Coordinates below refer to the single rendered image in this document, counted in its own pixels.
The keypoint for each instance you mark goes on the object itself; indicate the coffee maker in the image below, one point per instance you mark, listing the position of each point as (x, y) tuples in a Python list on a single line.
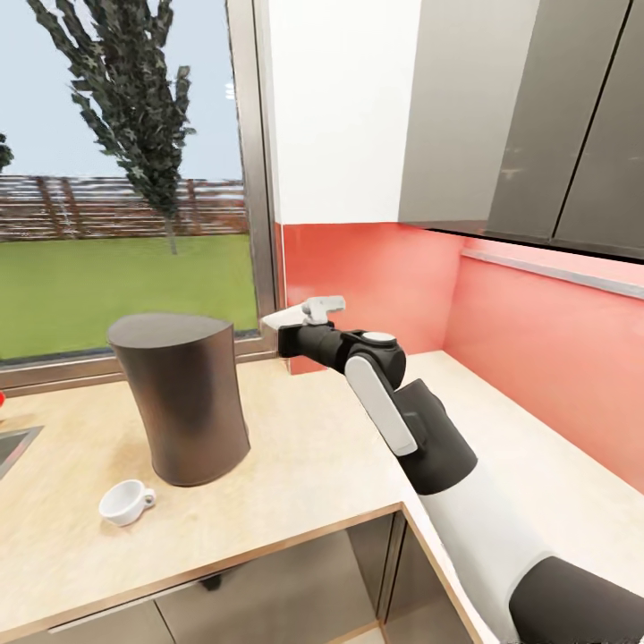
[(182, 373)]

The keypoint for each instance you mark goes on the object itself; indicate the drop in sink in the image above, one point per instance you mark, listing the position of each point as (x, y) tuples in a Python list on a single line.
[(13, 444)]

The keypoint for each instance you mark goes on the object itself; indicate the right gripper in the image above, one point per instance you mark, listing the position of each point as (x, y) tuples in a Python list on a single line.
[(298, 339)]

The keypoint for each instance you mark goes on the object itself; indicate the paper coffee filter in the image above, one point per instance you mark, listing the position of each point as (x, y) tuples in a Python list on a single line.
[(286, 317)]

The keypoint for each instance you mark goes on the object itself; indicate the coffee cup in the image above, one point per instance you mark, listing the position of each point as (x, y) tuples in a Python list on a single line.
[(124, 503)]

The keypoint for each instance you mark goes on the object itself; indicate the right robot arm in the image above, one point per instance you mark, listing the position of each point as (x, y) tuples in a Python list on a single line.
[(524, 591)]

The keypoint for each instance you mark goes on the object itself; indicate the countertop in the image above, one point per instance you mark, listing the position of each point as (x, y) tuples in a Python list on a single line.
[(591, 516), (311, 471)]

